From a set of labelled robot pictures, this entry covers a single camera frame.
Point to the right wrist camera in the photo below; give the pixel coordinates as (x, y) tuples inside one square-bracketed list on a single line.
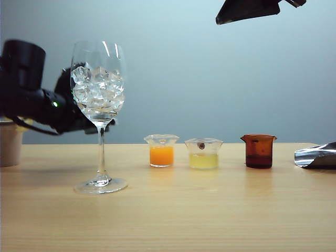
[(296, 2)]

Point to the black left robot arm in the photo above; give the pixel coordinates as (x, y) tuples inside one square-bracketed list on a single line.
[(23, 86)]

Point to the measuring cup with orange juice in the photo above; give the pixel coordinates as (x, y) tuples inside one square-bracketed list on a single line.
[(161, 155)]

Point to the beige paper cup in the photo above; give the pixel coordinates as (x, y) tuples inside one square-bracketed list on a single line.
[(9, 147)]

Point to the clear stemmed wine glass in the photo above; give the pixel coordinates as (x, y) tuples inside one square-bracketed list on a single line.
[(99, 110)]

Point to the clear ice cubes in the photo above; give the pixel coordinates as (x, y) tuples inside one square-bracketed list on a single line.
[(98, 88)]

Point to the amber brown glass measuring cup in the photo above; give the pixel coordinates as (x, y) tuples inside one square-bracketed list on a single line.
[(258, 153)]

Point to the measuring cup with yellow juice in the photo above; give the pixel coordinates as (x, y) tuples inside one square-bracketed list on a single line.
[(203, 160)]

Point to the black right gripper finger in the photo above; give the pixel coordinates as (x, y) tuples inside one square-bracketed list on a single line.
[(246, 11)]

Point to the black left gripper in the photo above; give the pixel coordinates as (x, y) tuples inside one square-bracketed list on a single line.
[(64, 110)]

